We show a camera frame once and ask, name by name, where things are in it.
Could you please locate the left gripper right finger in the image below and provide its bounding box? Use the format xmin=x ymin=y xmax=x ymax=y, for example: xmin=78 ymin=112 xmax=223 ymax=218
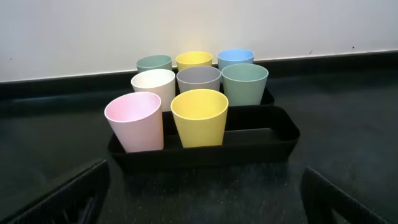
xmin=299 ymin=167 xmax=389 ymax=224

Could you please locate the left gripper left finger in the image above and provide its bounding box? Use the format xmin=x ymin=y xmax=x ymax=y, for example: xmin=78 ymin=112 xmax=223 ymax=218
xmin=6 ymin=159 xmax=111 ymax=224

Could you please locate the pink cup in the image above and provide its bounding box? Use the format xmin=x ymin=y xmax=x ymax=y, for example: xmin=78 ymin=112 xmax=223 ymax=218
xmin=104 ymin=91 xmax=165 ymax=154

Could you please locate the yellow cup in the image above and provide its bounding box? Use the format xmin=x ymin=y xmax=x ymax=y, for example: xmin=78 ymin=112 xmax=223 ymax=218
xmin=175 ymin=51 xmax=214 ymax=72
xmin=170 ymin=88 xmax=229 ymax=149

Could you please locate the black tray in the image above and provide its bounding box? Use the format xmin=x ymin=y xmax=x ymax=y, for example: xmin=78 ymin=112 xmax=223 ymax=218
xmin=107 ymin=70 xmax=301 ymax=170

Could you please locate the green cup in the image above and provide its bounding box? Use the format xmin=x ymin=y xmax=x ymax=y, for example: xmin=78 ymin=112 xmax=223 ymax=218
xmin=136 ymin=55 xmax=173 ymax=74
xmin=221 ymin=63 xmax=269 ymax=107

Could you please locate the white cup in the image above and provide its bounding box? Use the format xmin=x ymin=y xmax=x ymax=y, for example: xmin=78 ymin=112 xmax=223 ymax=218
xmin=131 ymin=68 xmax=177 ymax=112

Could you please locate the blue cup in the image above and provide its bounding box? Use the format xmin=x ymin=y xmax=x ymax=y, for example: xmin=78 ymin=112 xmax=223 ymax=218
xmin=216 ymin=49 xmax=255 ymax=84

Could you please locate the grey cup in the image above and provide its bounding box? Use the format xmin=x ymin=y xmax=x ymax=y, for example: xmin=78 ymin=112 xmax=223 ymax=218
xmin=175 ymin=65 xmax=223 ymax=94

